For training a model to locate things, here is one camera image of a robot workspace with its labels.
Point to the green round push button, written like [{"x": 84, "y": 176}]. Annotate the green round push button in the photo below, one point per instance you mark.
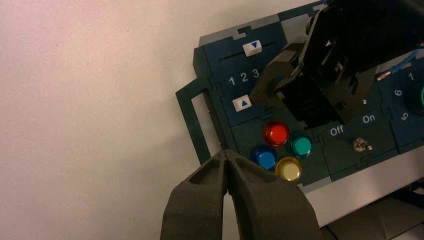
[{"x": 301, "y": 146}]

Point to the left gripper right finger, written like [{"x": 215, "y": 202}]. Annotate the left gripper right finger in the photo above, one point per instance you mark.
[{"x": 271, "y": 212}]

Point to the dark teal grey control box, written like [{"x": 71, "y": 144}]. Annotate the dark teal grey control box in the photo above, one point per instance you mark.
[{"x": 348, "y": 149}]

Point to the white slider knob up arrow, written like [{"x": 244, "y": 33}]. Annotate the white slider knob up arrow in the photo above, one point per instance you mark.
[{"x": 242, "y": 104}]

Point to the blue round push button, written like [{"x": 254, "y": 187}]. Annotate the blue round push button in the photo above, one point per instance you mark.
[{"x": 265, "y": 158}]

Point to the green rotary pointer knob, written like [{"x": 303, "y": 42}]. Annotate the green rotary pointer knob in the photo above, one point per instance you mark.
[{"x": 415, "y": 99}]

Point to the red round push button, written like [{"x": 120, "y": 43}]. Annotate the red round push button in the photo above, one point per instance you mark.
[{"x": 276, "y": 133}]

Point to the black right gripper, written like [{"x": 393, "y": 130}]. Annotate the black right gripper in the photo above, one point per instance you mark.
[{"x": 324, "y": 82}]

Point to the white slider knob down arrow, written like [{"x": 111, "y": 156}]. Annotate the white slider knob down arrow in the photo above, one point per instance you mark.
[{"x": 252, "y": 48}]

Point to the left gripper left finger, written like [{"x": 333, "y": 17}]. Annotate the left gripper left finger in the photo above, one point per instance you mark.
[{"x": 195, "y": 205}]

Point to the yellow round push button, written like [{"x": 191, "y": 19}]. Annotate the yellow round push button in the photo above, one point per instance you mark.
[{"x": 288, "y": 170}]

